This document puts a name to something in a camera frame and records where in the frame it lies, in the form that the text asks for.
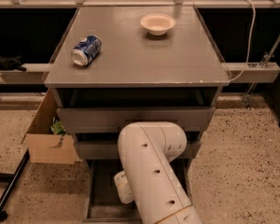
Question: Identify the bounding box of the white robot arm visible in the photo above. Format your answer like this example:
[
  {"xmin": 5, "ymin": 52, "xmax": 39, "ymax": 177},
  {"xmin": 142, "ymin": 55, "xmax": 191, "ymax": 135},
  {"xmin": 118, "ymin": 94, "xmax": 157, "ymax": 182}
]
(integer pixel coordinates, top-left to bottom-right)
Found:
[{"xmin": 117, "ymin": 122, "xmax": 203, "ymax": 224}]

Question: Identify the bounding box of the grey drawer cabinet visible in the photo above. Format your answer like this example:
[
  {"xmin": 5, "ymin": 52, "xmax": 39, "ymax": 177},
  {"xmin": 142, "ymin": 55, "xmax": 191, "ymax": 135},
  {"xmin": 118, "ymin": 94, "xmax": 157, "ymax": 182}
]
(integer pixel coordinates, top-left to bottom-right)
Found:
[{"xmin": 44, "ymin": 6, "xmax": 231, "ymax": 170}]

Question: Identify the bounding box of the grey top drawer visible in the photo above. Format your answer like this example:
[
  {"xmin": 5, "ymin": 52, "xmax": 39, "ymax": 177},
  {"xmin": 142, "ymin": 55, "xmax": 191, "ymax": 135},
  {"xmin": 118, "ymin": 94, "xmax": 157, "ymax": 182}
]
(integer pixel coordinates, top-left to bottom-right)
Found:
[{"xmin": 57, "ymin": 107, "xmax": 215, "ymax": 134}]

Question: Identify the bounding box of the blue soda can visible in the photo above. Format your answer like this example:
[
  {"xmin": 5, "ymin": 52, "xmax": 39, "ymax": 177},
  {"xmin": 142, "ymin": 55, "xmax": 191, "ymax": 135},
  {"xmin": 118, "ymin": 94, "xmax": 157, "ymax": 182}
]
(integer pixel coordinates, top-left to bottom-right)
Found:
[{"xmin": 71, "ymin": 35, "xmax": 102, "ymax": 66}]

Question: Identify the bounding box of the grey bottom drawer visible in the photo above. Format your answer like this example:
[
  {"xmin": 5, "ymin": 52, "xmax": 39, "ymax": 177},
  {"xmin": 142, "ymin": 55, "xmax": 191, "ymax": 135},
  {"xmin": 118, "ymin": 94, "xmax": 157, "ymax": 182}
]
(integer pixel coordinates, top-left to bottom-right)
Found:
[{"xmin": 82, "ymin": 159, "xmax": 197, "ymax": 224}]

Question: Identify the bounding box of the white paper bowl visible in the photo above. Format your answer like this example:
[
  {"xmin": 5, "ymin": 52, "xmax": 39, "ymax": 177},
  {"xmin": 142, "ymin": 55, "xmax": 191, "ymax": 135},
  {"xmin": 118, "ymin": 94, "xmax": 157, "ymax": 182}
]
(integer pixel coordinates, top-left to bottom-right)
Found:
[{"xmin": 140, "ymin": 14, "xmax": 175, "ymax": 35}]

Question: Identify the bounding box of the green snack bag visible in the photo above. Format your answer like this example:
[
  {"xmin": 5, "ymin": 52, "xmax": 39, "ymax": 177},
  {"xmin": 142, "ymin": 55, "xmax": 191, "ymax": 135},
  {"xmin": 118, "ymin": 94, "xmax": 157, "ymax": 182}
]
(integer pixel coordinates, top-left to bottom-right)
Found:
[{"xmin": 50, "ymin": 119, "xmax": 66, "ymax": 135}]

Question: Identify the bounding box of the cardboard box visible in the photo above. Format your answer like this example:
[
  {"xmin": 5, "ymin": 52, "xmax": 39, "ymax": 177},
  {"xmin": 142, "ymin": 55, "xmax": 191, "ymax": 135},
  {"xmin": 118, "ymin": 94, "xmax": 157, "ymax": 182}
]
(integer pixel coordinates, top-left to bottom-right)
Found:
[{"xmin": 25, "ymin": 91, "xmax": 77, "ymax": 164}]

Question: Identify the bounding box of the metal support strut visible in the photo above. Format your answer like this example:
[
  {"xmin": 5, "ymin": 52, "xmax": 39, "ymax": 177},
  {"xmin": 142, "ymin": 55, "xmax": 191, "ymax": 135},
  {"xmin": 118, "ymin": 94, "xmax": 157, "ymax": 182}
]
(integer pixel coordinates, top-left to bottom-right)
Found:
[{"xmin": 259, "ymin": 34, "xmax": 280, "ymax": 68}]

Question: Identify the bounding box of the black object on ledge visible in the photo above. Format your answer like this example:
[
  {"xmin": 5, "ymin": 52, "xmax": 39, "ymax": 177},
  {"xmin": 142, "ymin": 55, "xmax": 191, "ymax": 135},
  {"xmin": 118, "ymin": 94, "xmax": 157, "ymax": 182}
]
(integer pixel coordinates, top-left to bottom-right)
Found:
[{"xmin": 0, "ymin": 56, "xmax": 26, "ymax": 71}]

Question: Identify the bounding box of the white cable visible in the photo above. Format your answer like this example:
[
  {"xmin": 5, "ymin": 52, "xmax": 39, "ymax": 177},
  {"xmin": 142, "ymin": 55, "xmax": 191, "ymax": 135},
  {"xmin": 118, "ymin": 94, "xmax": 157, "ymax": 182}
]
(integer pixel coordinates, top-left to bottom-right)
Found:
[{"xmin": 228, "ymin": 0, "xmax": 257, "ymax": 83}]

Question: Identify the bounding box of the black floor rail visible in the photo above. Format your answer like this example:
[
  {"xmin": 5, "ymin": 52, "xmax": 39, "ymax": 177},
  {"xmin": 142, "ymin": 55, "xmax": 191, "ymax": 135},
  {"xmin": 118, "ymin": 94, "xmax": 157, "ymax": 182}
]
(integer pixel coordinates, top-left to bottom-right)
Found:
[{"xmin": 0, "ymin": 150, "xmax": 30, "ymax": 222}]

